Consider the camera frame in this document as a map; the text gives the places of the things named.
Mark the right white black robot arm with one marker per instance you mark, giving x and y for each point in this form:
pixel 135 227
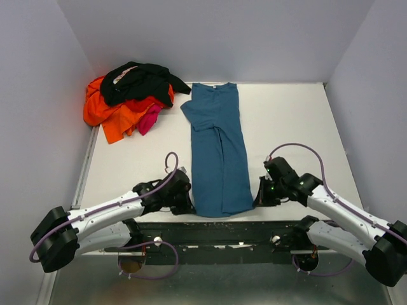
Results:
pixel 378 245

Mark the red t shirt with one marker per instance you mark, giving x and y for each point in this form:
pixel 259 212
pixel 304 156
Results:
pixel 142 105

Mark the magenta pink t shirt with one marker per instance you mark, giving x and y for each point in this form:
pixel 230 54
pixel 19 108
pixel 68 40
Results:
pixel 148 119

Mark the black t shirt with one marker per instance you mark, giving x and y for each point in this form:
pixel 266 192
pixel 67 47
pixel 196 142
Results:
pixel 136 81

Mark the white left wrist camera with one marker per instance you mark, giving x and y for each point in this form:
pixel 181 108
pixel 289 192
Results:
pixel 182 168

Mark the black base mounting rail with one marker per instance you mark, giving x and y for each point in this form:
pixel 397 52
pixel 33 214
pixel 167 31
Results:
pixel 163 243

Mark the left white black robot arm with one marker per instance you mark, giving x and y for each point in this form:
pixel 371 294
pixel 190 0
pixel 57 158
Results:
pixel 63 235

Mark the teal blue t shirt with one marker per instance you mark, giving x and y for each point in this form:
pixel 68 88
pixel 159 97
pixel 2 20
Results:
pixel 220 176

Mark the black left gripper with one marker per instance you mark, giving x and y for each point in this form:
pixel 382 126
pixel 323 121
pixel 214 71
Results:
pixel 187 207

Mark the orange t shirt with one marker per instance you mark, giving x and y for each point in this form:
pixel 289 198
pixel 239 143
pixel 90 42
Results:
pixel 116 121

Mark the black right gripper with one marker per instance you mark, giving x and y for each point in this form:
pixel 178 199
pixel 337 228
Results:
pixel 262 199

